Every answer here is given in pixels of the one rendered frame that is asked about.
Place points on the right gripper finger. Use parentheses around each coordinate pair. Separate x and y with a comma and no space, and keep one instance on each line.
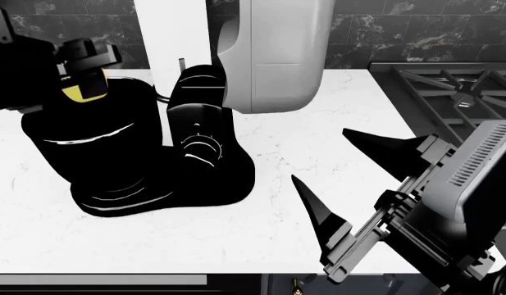
(324,224)
(392,153)

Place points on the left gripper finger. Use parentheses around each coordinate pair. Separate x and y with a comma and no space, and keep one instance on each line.
(64,71)
(92,84)

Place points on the yellow cheese wedge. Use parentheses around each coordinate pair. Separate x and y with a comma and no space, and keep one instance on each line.
(71,92)

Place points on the brass cabinet knob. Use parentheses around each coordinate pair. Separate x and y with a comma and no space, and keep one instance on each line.
(294,286)

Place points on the black gas stove cooktop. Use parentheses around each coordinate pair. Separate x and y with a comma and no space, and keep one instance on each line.
(449,89)

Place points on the white drawer front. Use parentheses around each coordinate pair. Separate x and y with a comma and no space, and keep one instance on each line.
(101,279)

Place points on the grey vented camera box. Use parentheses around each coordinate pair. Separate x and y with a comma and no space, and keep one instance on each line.
(470,172)

